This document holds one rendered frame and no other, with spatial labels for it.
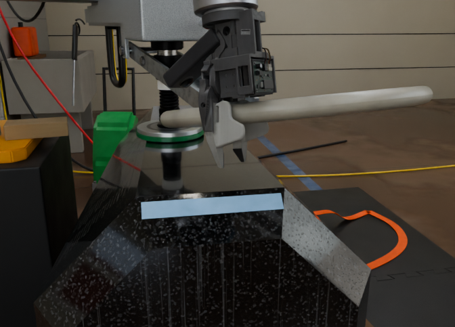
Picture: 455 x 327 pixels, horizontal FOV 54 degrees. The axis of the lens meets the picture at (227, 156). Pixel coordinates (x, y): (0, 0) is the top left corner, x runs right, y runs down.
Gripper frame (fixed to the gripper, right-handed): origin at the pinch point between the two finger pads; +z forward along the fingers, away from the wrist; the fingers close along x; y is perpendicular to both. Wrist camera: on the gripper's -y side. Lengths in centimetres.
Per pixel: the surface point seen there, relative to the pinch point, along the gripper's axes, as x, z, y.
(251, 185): 30.7, 10.9, -14.5
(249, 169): 40.4, 8.8, -20.5
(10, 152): 23, 1, -95
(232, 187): 27.3, 10.7, -17.5
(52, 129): 41, -5, -97
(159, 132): 48, -1, -56
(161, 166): 30, 6, -40
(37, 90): 180, -36, -305
